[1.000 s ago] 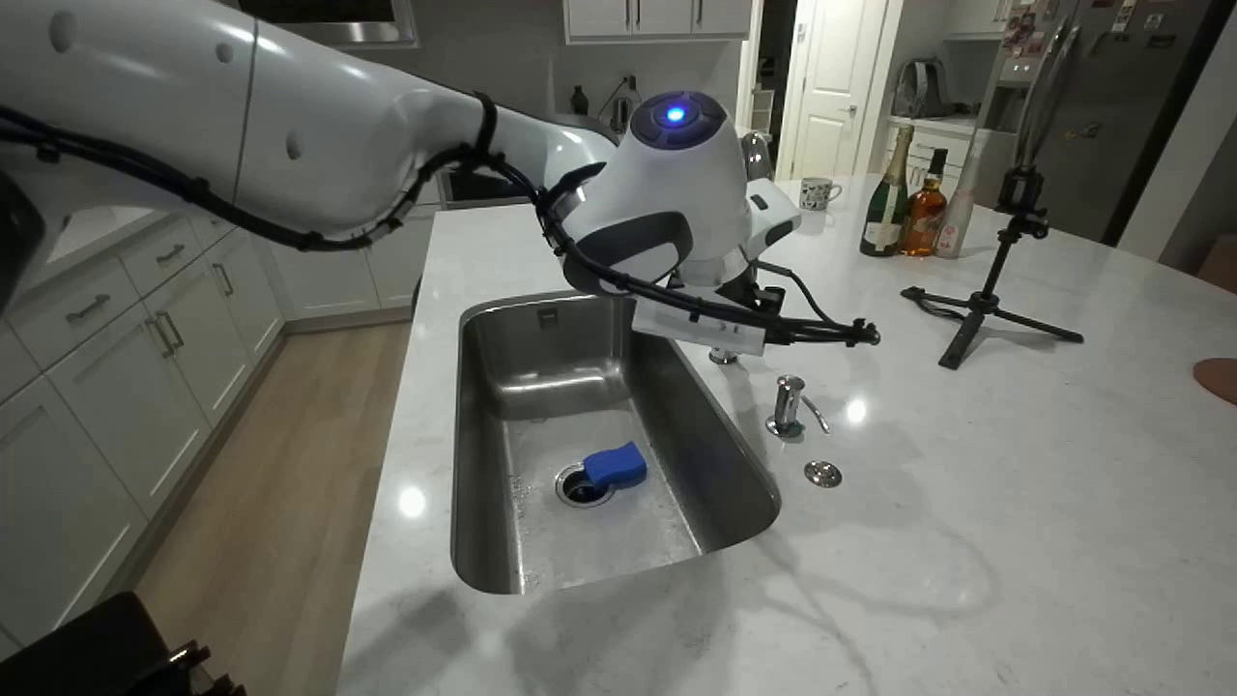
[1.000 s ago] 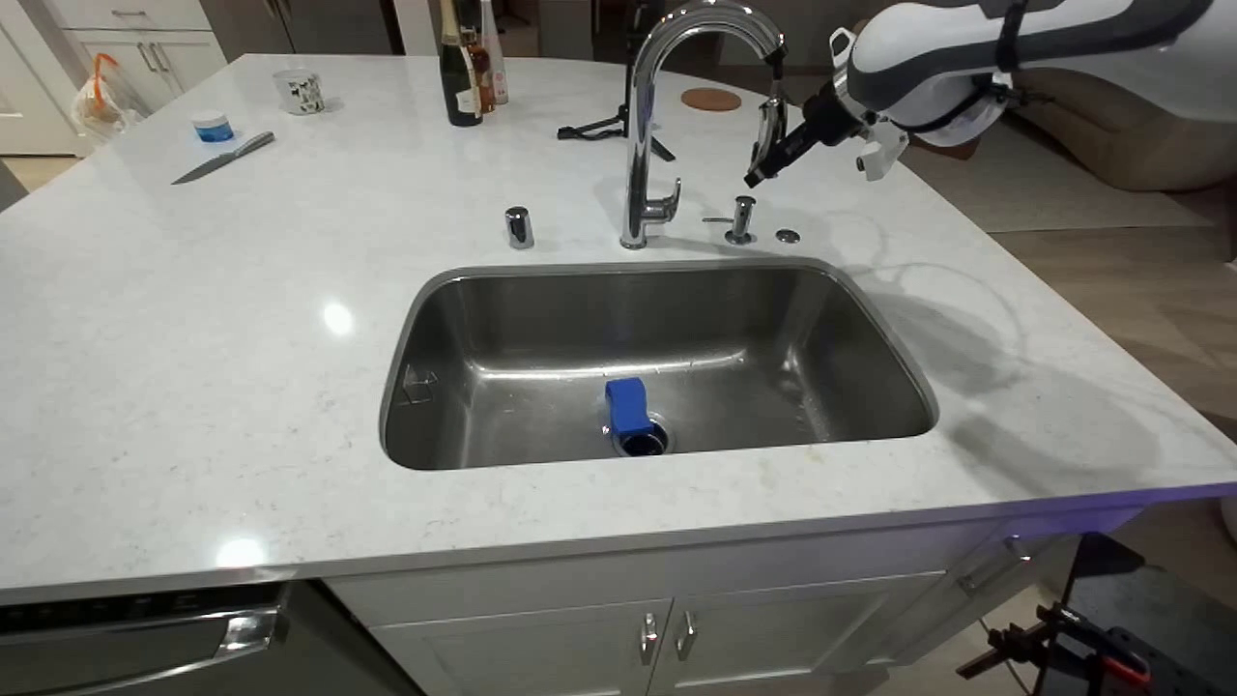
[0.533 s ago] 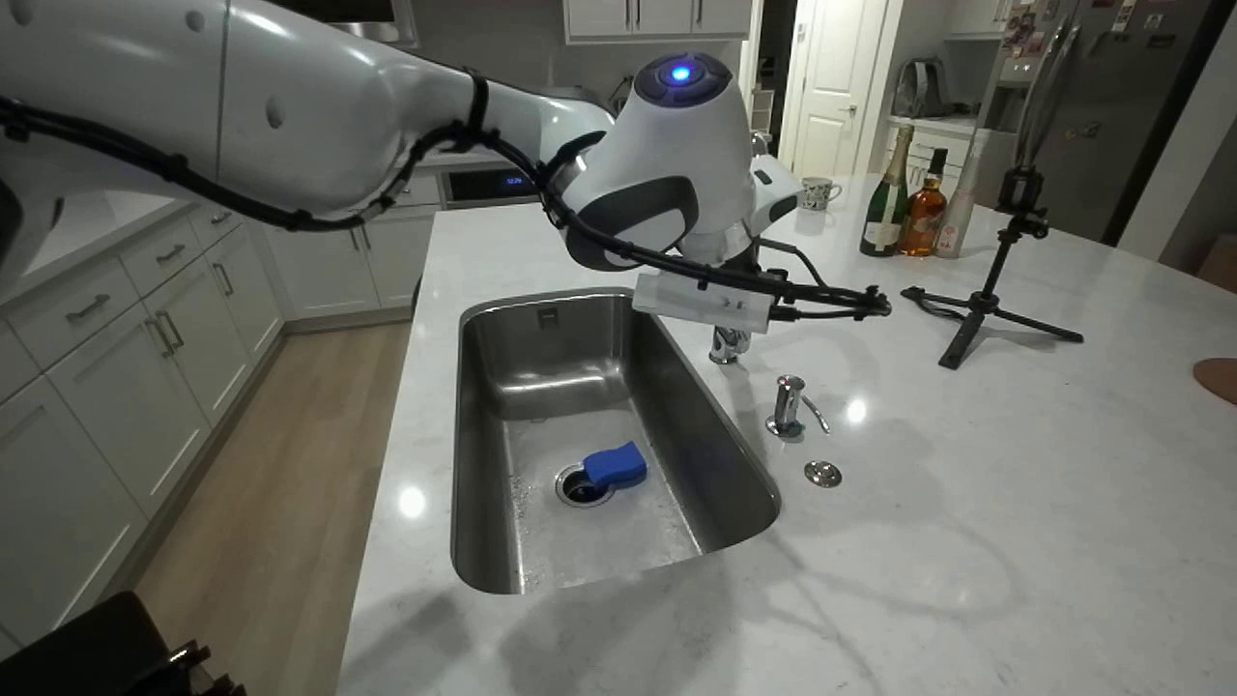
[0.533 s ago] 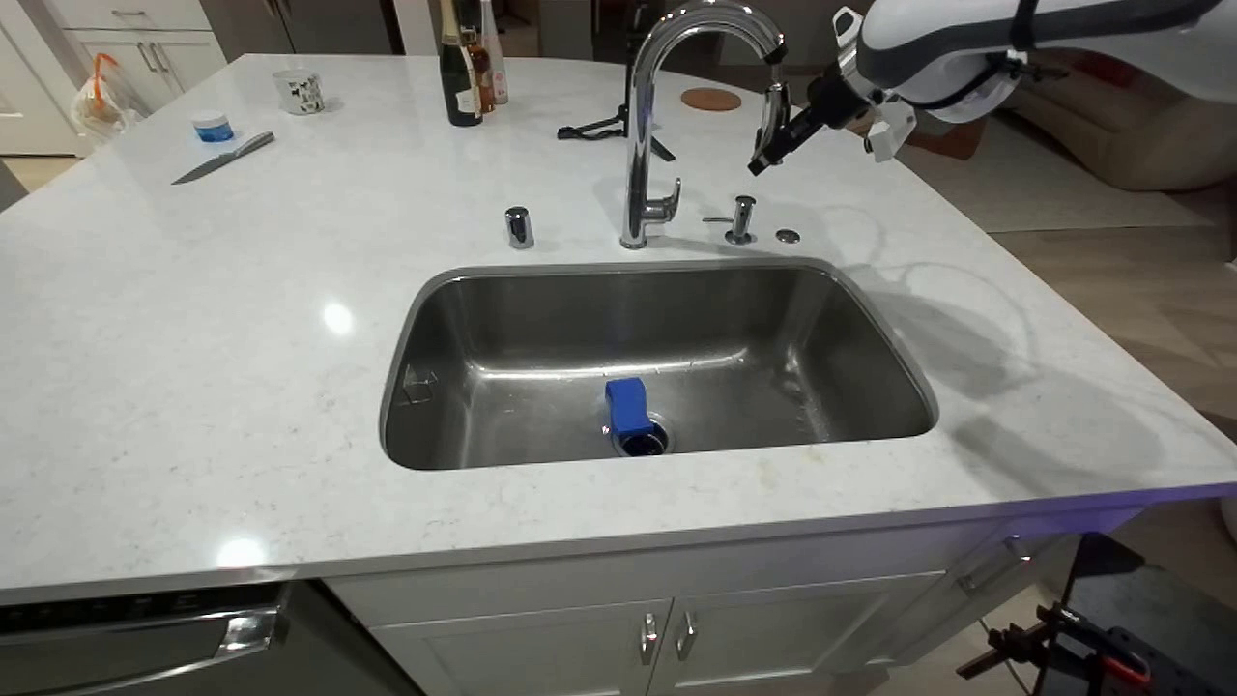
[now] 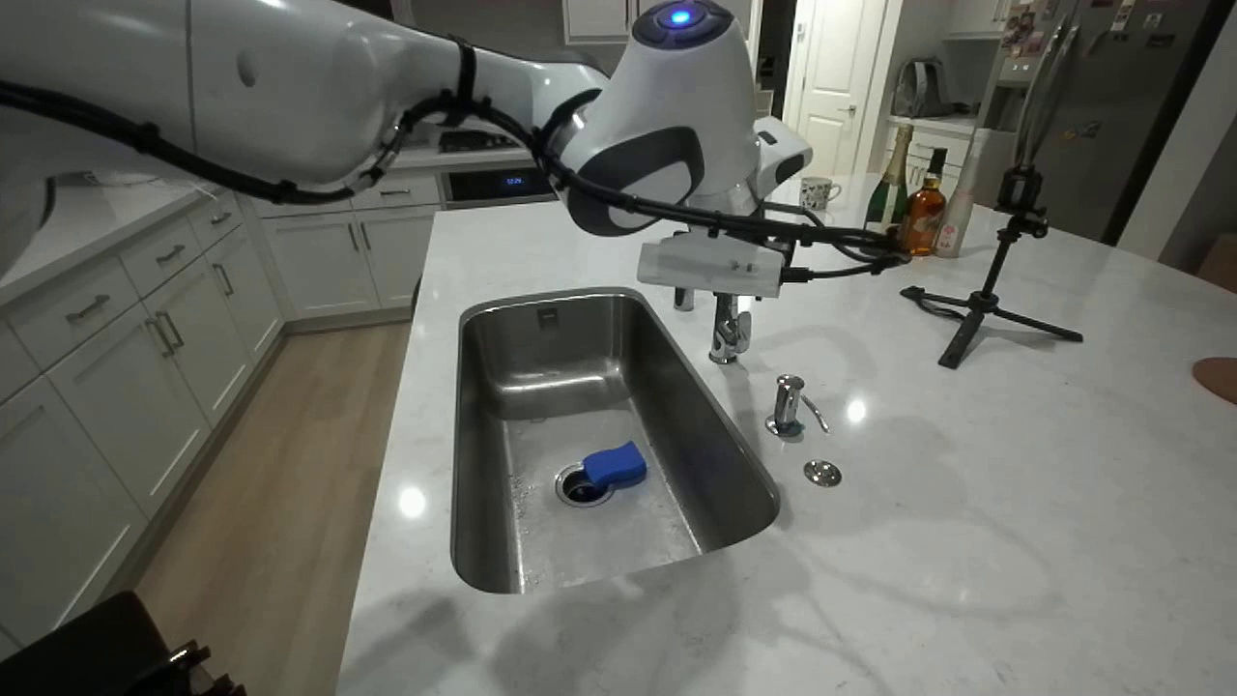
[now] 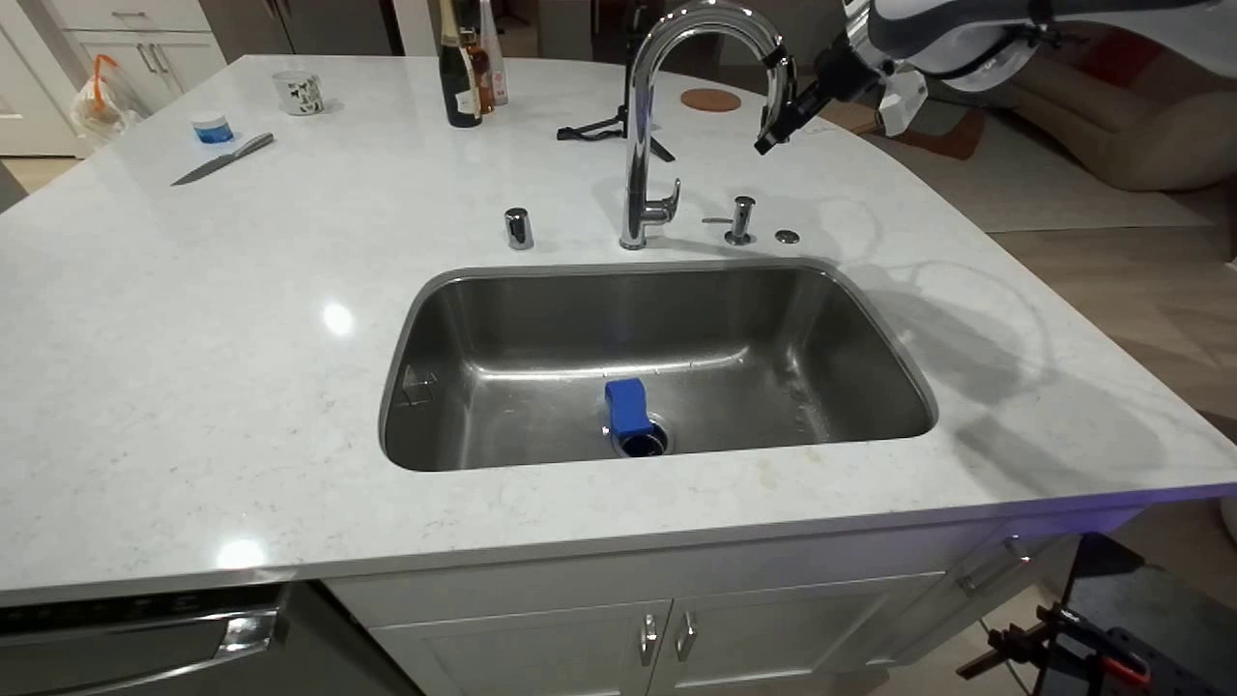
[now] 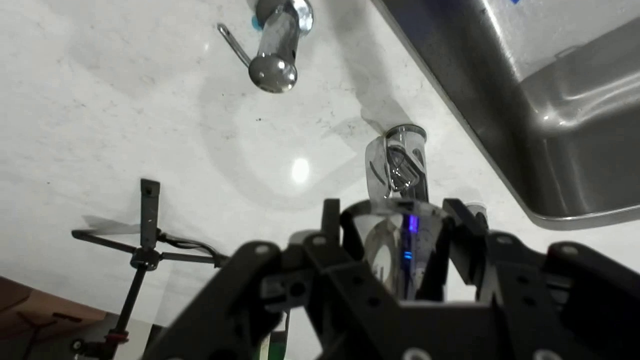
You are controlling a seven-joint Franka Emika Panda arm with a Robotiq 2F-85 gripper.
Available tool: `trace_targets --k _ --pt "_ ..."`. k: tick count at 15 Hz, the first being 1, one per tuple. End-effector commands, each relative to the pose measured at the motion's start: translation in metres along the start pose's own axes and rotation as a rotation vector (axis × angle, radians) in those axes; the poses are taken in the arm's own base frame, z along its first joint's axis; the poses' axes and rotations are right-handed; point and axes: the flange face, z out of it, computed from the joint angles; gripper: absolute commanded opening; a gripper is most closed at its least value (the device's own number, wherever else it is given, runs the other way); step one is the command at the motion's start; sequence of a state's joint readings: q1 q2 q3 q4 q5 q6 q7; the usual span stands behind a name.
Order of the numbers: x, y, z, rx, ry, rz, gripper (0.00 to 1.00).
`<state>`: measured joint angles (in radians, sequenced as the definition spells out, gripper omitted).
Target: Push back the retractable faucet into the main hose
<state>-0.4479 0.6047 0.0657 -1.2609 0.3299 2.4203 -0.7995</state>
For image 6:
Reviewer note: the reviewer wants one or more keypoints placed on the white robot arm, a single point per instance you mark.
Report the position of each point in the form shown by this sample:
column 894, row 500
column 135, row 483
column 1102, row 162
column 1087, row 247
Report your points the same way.
column 953, row 32

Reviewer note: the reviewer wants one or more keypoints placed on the round wooden coaster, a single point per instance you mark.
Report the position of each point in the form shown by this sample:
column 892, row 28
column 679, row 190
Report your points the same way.
column 712, row 98

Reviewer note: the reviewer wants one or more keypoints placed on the white background cabinets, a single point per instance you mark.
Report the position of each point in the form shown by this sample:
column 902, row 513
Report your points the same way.
column 142, row 52

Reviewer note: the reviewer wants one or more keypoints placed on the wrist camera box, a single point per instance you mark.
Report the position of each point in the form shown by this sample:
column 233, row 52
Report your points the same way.
column 907, row 100

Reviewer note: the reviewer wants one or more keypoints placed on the stainless steel sink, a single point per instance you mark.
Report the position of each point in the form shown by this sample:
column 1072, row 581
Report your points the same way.
column 776, row 372

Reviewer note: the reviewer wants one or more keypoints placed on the green champagne bottle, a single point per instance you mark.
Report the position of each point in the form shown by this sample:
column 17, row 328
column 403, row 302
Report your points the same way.
column 461, row 91

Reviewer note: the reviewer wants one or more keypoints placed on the small blue pad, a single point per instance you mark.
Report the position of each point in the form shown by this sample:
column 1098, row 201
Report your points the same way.
column 213, row 132

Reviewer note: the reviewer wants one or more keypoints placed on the blue sponge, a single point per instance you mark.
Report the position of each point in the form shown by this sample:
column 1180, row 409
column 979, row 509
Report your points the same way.
column 629, row 406

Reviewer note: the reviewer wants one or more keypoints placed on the chrome gooseneck faucet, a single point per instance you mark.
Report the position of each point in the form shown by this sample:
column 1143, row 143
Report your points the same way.
column 639, row 154

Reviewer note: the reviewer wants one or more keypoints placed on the chrome round counter cap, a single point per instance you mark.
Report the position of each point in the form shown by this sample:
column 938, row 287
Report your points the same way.
column 785, row 237

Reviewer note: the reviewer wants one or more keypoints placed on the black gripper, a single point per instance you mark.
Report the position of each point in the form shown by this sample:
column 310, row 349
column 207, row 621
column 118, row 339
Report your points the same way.
column 843, row 72

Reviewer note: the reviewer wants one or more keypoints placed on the black floor stand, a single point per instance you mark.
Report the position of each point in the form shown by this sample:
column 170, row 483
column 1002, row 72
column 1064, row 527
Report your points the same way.
column 1095, row 643

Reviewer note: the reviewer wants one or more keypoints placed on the black camera tripod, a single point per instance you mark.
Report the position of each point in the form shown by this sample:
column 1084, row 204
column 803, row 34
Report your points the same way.
column 602, row 123

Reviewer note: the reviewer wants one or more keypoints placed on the beige couch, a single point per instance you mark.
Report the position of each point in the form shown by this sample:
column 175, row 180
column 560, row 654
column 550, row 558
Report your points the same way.
column 1160, row 128

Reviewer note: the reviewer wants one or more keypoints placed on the chrome cylinder counter button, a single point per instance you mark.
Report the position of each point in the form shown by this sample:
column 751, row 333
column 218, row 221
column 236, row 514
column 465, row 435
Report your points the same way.
column 520, row 230

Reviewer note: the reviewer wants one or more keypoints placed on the stainless dishwasher front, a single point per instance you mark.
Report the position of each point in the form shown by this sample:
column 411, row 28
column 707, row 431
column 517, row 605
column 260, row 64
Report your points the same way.
column 129, row 643

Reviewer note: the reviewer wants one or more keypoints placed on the white under-sink cabinet door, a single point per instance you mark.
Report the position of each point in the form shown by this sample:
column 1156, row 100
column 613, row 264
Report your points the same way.
column 517, row 649
column 796, row 632

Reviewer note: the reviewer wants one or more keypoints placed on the orange white object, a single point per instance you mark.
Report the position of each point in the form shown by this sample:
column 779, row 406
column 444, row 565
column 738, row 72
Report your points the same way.
column 102, row 85

